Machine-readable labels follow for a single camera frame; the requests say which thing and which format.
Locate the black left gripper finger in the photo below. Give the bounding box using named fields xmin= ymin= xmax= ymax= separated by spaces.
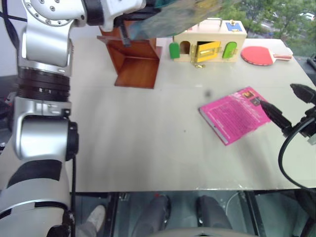
xmin=118 ymin=21 xmax=132 ymax=48

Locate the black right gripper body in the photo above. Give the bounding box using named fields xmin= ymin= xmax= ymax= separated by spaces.
xmin=293 ymin=105 xmax=316 ymax=139

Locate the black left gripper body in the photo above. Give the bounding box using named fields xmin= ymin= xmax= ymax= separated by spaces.
xmin=112 ymin=4 xmax=162 ymax=28

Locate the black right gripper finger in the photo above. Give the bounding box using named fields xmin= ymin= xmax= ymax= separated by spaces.
xmin=260 ymin=99 xmax=293 ymax=132
xmin=289 ymin=83 xmax=316 ymax=105

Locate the teal green book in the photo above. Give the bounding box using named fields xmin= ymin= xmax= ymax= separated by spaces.
xmin=130 ymin=0 xmax=241 ymax=40

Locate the brown wooden bookshelf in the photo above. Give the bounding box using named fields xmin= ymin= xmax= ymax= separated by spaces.
xmin=96 ymin=20 xmax=163 ymax=89

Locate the pink magenta book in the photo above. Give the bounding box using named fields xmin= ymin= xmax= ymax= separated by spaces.
xmin=198 ymin=86 xmax=273 ymax=147

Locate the black object at table edge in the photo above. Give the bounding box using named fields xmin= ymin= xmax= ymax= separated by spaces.
xmin=305 ymin=56 xmax=316 ymax=71

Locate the red table tennis paddle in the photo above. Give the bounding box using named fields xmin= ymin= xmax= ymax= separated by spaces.
xmin=240 ymin=45 xmax=293 ymax=67

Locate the wooden toy house lock box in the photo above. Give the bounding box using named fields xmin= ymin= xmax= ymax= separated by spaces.
xmin=168 ymin=17 xmax=247 ymax=65

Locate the dark rounded shape under table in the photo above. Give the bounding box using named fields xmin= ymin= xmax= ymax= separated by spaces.
xmin=196 ymin=195 xmax=233 ymax=231
xmin=132 ymin=194 xmax=172 ymax=234

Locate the grey robot torso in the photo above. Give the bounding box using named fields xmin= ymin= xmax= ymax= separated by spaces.
xmin=148 ymin=226 xmax=251 ymax=237

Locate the grey shoe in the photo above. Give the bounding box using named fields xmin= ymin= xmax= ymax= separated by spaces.
xmin=86 ymin=204 xmax=107 ymax=233

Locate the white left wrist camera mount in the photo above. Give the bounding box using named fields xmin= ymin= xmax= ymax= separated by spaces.
xmin=102 ymin=0 xmax=147 ymax=32

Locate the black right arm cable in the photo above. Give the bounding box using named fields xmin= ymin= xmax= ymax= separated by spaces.
xmin=277 ymin=116 xmax=316 ymax=191

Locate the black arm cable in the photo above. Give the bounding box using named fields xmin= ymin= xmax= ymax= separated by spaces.
xmin=277 ymin=116 xmax=316 ymax=191
xmin=70 ymin=153 xmax=78 ymax=237

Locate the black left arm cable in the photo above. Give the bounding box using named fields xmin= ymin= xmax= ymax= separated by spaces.
xmin=70 ymin=153 xmax=78 ymax=237

